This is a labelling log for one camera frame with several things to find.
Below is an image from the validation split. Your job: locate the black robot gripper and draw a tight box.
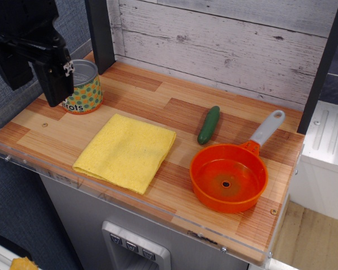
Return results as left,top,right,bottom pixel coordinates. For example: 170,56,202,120
0,1,74,107

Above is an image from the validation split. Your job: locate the peas and carrots toy can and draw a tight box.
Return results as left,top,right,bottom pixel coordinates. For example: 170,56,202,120
62,59,104,115

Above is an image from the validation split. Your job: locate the yellow folded cloth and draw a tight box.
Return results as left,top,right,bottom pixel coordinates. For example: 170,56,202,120
72,114,176,195

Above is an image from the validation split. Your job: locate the grey toy fridge cabinet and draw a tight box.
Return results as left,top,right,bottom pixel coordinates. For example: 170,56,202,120
41,177,249,269

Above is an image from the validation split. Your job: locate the green toy cucumber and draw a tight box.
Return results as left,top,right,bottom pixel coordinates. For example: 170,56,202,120
197,106,220,145

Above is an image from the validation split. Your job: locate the yellow object bottom left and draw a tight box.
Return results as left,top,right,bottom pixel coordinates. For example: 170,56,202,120
9,257,39,270

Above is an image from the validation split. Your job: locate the silver water dispenser panel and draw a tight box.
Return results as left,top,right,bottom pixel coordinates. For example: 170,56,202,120
101,221,172,269

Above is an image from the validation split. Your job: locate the clear acrylic table guard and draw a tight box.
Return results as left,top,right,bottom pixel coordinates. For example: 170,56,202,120
0,137,305,270

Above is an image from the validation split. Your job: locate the white toy sink unit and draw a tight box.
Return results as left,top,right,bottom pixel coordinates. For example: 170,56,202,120
288,101,338,219

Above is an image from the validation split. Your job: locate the black left shelf post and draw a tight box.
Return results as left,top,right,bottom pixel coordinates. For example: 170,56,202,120
85,0,115,75

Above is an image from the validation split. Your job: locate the black shelf post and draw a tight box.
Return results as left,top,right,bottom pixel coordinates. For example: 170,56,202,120
297,9,338,135
85,0,115,75

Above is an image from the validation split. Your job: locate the orange toy pan grey handle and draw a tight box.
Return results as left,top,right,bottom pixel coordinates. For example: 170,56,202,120
189,110,286,213

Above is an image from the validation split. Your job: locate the black right shelf post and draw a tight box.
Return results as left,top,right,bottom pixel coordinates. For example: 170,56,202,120
297,9,338,135

